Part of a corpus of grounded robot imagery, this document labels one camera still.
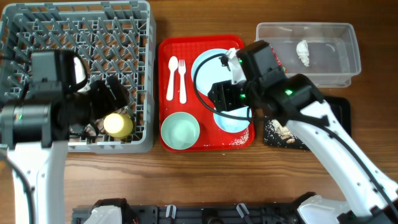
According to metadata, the white napkin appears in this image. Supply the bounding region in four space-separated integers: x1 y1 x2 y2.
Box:
296 40 310 67

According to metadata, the red snack wrapper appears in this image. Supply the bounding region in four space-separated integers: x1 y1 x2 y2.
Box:
271 46 287 73

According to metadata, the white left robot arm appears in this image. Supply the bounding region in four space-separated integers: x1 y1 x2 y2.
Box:
1 50 129 223

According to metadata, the white plastic fork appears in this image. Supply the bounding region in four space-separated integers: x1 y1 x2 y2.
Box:
178 60 187 104

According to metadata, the yellow plastic cup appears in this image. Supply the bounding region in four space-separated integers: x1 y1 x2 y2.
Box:
103 113 134 139

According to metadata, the white plastic spoon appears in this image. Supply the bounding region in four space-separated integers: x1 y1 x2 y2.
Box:
166 56 178 101

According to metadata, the clear plastic bin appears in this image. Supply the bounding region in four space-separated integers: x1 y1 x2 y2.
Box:
256 22 361 88

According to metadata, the light blue bowl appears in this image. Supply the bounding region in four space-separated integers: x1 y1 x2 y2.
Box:
213 106 252 133

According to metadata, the red plastic tray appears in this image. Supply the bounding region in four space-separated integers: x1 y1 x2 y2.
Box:
158 35 255 152

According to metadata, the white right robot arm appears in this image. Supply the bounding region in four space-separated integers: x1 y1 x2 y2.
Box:
230 40 397 223

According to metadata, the food scraps and rice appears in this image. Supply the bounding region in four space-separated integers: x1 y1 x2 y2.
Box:
264 119 296 147

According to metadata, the light green bowl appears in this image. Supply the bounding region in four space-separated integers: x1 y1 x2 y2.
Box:
160 112 200 151

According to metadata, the grey dishwasher rack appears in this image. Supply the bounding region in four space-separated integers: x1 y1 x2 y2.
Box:
1 1 156 154

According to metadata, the light blue plate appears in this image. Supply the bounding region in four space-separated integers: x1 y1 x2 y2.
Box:
191 49 233 96

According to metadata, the black plastic tray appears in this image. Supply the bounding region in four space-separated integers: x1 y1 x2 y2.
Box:
263 96 352 151

